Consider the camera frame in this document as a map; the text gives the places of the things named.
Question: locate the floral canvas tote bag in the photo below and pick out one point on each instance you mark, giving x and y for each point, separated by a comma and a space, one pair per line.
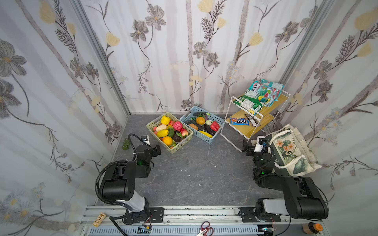
293, 155

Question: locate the yellow toy bell pepper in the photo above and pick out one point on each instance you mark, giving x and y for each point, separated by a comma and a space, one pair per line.
165, 120

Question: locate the teal snack packet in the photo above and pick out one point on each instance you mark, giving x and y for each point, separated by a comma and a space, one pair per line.
266, 92

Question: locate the small green toy on floor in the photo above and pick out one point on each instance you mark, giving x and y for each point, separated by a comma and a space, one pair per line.
126, 144

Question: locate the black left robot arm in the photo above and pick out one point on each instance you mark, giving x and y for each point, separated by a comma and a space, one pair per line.
115, 184

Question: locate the red toy apple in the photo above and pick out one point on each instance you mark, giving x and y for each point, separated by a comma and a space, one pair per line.
184, 133

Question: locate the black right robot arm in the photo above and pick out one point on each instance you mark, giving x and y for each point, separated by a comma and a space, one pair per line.
302, 199

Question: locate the red toy bell pepper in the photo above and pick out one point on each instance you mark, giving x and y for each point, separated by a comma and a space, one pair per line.
215, 126

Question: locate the red handled scissors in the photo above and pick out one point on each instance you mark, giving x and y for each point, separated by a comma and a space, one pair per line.
206, 229

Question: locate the dark toy eggplant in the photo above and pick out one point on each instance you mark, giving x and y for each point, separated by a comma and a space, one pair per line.
209, 130

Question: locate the blue M&M candy bag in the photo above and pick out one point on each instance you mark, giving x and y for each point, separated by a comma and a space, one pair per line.
239, 121

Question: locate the orange toy fruit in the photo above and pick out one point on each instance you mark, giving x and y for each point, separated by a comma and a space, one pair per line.
167, 141

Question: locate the yellow toy lemon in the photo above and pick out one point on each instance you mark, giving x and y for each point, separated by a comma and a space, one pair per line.
162, 133

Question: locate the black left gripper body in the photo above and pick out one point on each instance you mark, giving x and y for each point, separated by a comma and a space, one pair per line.
156, 150

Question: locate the orange toy tangerine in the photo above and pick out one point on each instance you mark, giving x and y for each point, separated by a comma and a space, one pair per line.
200, 120

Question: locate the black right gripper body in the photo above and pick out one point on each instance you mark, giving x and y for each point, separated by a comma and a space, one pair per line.
250, 149

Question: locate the wooden tag block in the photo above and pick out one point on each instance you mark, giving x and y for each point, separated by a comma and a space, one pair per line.
99, 220

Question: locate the orange and wood tape roll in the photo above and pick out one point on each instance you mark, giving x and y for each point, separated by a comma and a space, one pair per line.
312, 228

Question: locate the green plastic fruit basket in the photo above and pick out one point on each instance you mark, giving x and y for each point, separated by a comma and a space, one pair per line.
155, 126

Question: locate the green snack packet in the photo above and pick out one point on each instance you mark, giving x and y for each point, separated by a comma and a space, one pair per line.
253, 101

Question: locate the white wire wooden shelf rack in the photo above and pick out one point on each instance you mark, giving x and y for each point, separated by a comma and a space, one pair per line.
264, 117

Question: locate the blue plastic vegetable basket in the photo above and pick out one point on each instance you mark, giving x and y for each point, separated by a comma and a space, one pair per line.
193, 113

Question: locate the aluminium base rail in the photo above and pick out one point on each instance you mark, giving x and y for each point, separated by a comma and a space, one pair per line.
187, 221

